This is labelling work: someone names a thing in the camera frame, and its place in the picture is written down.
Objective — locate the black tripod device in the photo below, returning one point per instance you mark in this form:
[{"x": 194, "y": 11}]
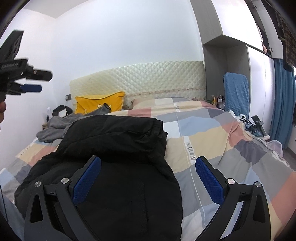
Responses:
[{"x": 255, "y": 127}]

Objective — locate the pink pillow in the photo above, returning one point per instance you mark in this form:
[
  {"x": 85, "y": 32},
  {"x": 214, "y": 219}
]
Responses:
[{"x": 151, "y": 102}]

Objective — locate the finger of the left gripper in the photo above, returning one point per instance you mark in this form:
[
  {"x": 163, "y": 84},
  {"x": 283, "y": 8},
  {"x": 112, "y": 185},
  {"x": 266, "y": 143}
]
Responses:
[
  {"x": 24, "y": 70},
  {"x": 19, "y": 89}
]

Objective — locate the black bag on nightstand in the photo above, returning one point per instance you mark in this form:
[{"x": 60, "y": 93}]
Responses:
[{"x": 62, "y": 111}]

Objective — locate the operator hand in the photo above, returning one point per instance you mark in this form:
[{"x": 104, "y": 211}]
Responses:
[{"x": 2, "y": 110}]

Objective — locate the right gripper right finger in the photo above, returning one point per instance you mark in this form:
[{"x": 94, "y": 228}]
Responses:
[{"x": 253, "y": 222}]

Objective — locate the grey fleece garment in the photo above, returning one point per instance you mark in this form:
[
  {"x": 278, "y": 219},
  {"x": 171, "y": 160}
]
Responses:
[{"x": 57, "y": 127}]

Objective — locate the blue towel covered board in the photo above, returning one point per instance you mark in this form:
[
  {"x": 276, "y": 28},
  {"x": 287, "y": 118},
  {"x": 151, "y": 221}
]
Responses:
[{"x": 236, "y": 93}]

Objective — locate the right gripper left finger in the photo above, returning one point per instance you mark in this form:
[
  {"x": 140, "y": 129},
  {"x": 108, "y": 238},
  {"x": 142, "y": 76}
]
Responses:
[{"x": 69, "y": 192}]

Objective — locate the black padded jacket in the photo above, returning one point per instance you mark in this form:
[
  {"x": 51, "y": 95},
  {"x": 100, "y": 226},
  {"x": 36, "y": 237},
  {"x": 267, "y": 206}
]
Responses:
[{"x": 135, "y": 196}]

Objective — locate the bottles on side shelf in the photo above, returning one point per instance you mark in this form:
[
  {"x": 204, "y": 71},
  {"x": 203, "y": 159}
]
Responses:
[{"x": 218, "y": 101}]

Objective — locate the blue curtain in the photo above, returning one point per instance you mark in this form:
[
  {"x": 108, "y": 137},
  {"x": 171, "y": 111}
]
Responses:
[{"x": 284, "y": 103}]

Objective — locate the wall socket panel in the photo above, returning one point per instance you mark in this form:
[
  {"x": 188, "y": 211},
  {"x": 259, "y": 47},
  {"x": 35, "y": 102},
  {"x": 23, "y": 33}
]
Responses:
[{"x": 68, "y": 97}]

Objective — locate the patchwork plaid duvet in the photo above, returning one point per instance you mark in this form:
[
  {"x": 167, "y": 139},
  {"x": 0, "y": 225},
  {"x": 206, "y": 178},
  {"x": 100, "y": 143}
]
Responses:
[{"x": 196, "y": 129}]

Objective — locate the cream quilted headboard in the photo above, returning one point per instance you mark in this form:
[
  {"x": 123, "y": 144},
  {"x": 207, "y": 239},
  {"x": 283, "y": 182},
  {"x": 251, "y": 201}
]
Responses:
[{"x": 156, "y": 79}]

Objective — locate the yellow pillow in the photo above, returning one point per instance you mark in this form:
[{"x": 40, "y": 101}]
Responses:
[{"x": 89, "y": 103}]

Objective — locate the wooden nightstand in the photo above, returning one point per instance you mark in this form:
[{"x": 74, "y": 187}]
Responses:
[{"x": 45, "y": 126}]

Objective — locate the grey wardrobe cabinet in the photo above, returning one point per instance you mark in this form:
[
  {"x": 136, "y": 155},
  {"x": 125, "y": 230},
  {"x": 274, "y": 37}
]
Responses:
[{"x": 222, "y": 53}]

